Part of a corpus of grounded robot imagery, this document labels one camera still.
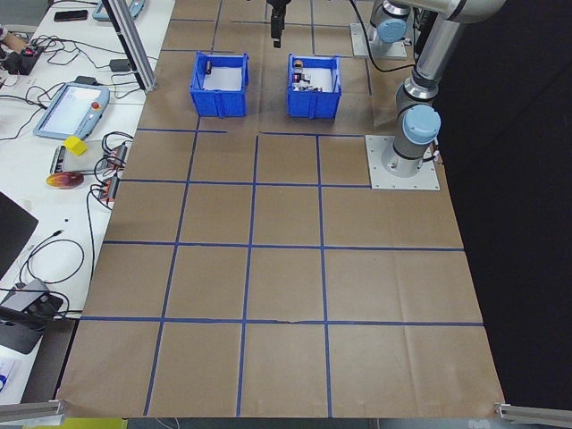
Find light blue teach pendant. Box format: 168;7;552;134
92;0;149;22
33;81;112;140

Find white blue paper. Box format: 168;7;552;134
0;357;21;394

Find blue bin holding button switches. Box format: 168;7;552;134
285;53;343;121

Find silver flat device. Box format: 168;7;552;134
47;145;97;175

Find black device with cables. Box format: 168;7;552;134
0;280;63;319

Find black usb hub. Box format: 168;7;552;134
96;140;132;173
91;176;122;208

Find aluminium extrusion post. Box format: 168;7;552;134
100;0;158;93

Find coiled black cable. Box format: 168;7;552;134
20;230;86;290

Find black frame cover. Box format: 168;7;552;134
435;0;572;429

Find white square base plate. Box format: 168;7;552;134
365;133;442;191
349;21;408;58

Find black laptop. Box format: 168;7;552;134
0;190;40;281

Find black stand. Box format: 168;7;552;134
0;307;46;357

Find black electronics box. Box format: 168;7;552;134
4;44;46;75

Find blue bin holding black part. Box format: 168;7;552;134
189;51;250;119

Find yellow block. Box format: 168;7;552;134
62;136;87;156

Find red yellow mango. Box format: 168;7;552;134
46;172;86;189

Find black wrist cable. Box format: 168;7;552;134
350;0;419;73

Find aluminium extrusion bar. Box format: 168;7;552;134
0;400;72;425
493;401;572;425

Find white bin liner sheet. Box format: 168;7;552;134
303;66;336;93
203;65;245;93

